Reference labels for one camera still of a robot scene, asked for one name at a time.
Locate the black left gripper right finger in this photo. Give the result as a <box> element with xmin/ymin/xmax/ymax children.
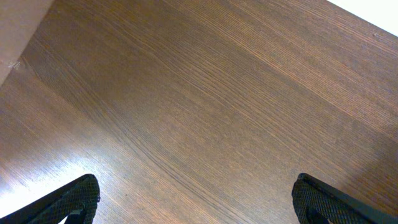
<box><xmin>292</xmin><ymin>173</ymin><xmax>397</xmax><ymax>224</ymax></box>

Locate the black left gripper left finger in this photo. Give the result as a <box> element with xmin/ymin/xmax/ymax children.
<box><xmin>1</xmin><ymin>174</ymin><xmax>100</xmax><ymax>224</ymax></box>

